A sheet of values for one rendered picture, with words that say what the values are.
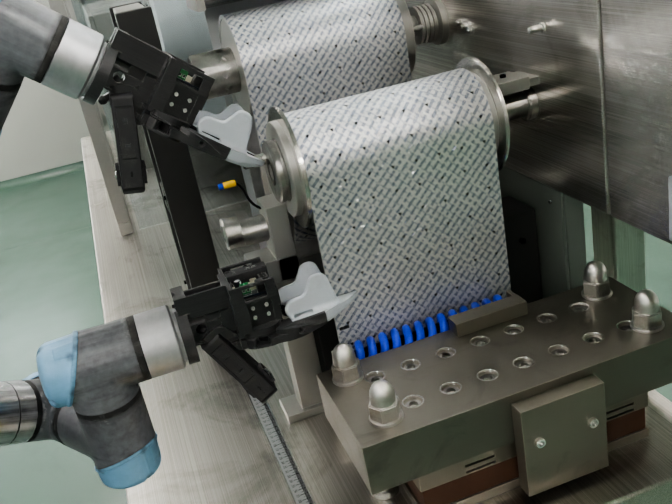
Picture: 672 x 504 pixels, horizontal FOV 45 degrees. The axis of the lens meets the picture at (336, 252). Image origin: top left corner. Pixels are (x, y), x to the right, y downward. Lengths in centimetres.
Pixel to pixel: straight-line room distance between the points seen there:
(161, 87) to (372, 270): 32
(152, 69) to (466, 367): 47
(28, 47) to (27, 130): 565
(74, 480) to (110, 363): 192
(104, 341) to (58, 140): 566
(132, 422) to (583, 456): 50
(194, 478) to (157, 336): 24
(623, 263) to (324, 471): 59
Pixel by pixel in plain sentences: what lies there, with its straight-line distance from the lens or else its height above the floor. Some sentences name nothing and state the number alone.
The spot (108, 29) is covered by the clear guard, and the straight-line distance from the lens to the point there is 188.
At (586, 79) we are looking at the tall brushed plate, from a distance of 96.
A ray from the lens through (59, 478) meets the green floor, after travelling 285.
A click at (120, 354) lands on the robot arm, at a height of 113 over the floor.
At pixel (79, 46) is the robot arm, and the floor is 144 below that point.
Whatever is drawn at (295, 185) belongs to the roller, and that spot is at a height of 125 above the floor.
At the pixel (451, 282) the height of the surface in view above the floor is 107.
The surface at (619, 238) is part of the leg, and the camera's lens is 131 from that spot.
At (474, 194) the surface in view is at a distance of 99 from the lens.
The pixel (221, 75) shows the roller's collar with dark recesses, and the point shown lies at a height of 134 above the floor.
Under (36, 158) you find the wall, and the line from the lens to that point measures 657.
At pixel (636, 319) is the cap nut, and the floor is 104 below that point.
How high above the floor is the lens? 153
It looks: 23 degrees down
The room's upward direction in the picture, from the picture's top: 11 degrees counter-clockwise
